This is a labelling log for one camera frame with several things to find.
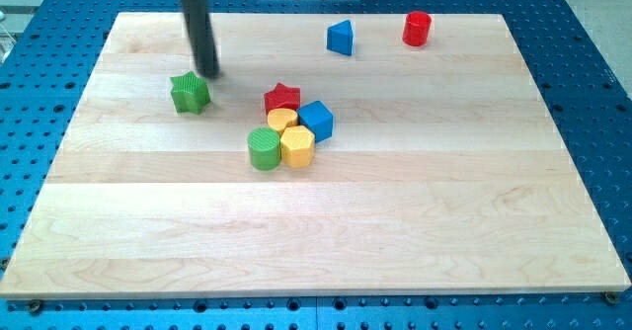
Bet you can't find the blue cube block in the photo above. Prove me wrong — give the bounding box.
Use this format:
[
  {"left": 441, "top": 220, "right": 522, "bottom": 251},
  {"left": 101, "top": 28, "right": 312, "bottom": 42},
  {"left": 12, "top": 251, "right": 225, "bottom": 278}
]
[{"left": 297, "top": 101, "right": 334, "bottom": 143}]

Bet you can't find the blue perforated metal base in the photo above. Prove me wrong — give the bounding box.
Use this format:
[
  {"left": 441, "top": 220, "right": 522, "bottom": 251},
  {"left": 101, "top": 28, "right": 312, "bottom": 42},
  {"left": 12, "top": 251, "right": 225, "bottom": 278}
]
[{"left": 1, "top": 0, "right": 631, "bottom": 329}]

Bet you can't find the green cylinder block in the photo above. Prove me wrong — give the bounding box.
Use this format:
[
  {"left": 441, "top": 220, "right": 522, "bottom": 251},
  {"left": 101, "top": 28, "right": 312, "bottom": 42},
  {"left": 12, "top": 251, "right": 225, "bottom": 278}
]
[{"left": 247, "top": 127, "right": 281, "bottom": 171}]

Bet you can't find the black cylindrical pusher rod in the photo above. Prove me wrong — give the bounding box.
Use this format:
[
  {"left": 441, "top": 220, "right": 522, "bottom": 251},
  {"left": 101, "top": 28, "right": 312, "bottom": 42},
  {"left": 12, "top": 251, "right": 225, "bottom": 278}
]
[{"left": 180, "top": 0, "right": 220, "bottom": 79}]

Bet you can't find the red star block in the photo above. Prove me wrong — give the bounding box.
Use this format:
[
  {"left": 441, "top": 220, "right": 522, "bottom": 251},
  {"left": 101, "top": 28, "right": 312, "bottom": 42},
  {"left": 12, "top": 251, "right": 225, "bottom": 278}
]
[{"left": 264, "top": 82, "right": 301, "bottom": 114}]

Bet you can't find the yellow hexagon block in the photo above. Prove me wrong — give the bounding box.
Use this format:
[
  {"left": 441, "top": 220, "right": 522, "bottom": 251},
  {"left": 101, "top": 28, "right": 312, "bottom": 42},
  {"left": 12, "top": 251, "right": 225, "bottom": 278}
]
[{"left": 280, "top": 125, "right": 315, "bottom": 168}]

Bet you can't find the wooden board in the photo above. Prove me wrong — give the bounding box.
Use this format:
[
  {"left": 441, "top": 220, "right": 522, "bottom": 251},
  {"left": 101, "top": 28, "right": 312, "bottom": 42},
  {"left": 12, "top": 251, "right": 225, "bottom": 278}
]
[{"left": 1, "top": 13, "right": 630, "bottom": 299}]

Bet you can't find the red cylinder block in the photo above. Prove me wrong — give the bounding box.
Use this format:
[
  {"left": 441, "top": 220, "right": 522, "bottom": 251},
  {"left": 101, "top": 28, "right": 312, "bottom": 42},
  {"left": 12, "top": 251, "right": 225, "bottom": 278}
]
[{"left": 402, "top": 11, "right": 433, "bottom": 46}]

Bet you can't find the blue triangle block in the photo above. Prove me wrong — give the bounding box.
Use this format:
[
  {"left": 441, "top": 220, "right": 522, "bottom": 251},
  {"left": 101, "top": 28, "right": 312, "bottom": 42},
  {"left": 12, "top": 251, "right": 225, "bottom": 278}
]
[{"left": 326, "top": 20, "right": 354, "bottom": 56}]

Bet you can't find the yellow heart block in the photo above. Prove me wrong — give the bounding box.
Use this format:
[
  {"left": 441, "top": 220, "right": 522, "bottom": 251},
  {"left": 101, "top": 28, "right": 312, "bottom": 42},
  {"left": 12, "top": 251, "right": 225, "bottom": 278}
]
[{"left": 267, "top": 108, "right": 298, "bottom": 135}]

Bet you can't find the green star block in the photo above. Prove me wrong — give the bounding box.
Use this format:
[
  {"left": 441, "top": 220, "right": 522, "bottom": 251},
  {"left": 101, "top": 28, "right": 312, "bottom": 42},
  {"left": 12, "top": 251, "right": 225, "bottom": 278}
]
[{"left": 170, "top": 71, "right": 210, "bottom": 115}]

